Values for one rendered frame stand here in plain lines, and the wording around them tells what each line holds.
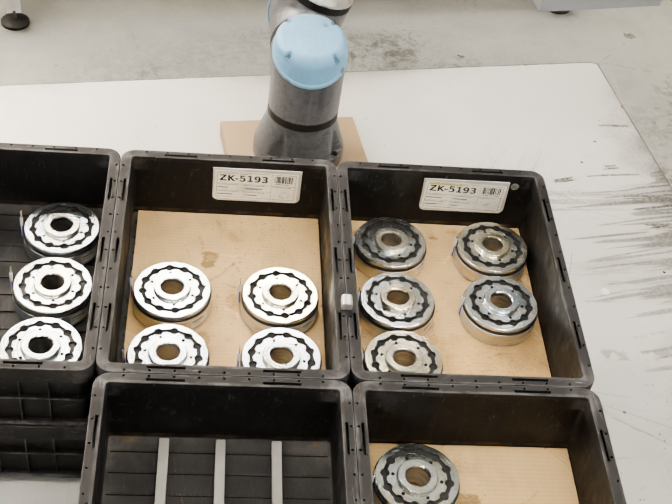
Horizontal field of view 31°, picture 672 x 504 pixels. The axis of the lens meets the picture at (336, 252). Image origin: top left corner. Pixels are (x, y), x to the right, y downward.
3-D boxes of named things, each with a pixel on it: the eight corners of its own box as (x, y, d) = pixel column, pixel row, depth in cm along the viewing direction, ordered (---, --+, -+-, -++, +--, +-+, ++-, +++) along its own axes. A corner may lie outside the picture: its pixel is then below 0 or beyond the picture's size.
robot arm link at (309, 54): (267, 124, 191) (275, 53, 181) (265, 73, 200) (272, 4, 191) (342, 128, 192) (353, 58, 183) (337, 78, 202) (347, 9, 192)
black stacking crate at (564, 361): (328, 222, 178) (337, 164, 171) (523, 231, 182) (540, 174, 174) (341, 439, 150) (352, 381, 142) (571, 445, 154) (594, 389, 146)
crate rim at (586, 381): (334, 172, 172) (336, 159, 170) (538, 183, 175) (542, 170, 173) (349, 392, 144) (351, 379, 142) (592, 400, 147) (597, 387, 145)
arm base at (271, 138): (243, 125, 205) (247, 78, 198) (327, 118, 210) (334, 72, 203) (265, 183, 195) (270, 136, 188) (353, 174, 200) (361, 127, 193)
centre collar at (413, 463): (393, 462, 143) (393, 459, 142) (433, 460, 143) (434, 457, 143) (400, 497, 139) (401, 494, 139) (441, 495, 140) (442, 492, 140)
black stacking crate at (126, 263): (124, 212, 175) (123, 152, 167) (326, 222, 178) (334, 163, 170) (98, 432, 147) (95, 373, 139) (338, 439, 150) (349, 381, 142)
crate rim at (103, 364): (122, 161, 169) (122, 148, 167) (334, 172, 172) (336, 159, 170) (94, 384, 140) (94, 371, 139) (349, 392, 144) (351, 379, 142)
